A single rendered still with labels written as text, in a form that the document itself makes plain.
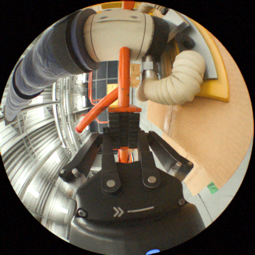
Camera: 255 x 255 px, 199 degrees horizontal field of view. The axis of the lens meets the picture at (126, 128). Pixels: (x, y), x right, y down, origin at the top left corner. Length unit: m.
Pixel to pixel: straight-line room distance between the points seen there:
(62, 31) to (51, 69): 0.09
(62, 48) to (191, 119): 0.27
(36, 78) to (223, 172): 0.43
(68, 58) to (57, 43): 0.05
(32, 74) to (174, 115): 0.41
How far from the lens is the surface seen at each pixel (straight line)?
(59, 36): 0.18
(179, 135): 0.19
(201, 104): 0.16
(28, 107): 1.87
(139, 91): 0.18
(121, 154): 0.18
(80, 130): 0.20
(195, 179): 0.88
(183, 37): 0.16
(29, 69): 0.29
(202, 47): 0.16
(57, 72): 0.23
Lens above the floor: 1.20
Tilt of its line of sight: 4 degrees down
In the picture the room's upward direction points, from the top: 92 degrees counter-clockwise
